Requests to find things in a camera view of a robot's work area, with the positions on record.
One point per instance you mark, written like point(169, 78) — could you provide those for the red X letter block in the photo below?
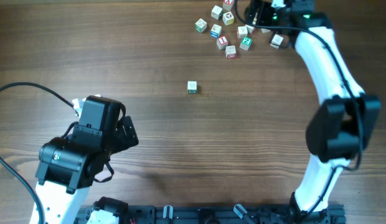
point(228, 4)

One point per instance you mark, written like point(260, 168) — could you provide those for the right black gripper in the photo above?
point(263, 10)

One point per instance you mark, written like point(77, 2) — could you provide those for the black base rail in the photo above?
point(272, 213)

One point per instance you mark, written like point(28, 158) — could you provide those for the green bottomed white block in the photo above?
point(192, 87)

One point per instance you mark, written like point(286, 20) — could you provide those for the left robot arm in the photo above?
point(68, 164)

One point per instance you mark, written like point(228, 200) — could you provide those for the blue edged picture block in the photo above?
point(215, 31)

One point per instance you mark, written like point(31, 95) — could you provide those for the red bottomed picture block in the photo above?
point(230, 51)

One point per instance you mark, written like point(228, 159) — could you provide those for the green Z letter block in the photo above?
point(245, 43)

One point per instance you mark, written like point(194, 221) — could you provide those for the plain white top block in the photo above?
point(216, 12)

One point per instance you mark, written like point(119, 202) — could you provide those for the white Y letter block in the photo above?
point(242, 31)

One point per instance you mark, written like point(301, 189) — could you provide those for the green edged picture block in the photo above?
point(200, 25)

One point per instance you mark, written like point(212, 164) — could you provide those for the green J letter block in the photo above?
point(265, 30)

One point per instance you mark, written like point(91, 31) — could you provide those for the plain white right block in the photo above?
point(276, 41)

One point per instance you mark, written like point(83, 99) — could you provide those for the yellow edged picture block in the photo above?
point(228, 18)

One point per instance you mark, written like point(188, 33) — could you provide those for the plain white block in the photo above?
point(216, 12)
point(276, 41)

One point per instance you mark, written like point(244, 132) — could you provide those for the red I letter block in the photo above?
point(222, 42)

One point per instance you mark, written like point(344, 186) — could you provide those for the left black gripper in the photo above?
point(125, 137)

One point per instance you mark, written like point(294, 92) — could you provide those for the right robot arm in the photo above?
point(342, 126)

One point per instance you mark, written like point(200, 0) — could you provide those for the white block beside tan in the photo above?
point(250, 29)

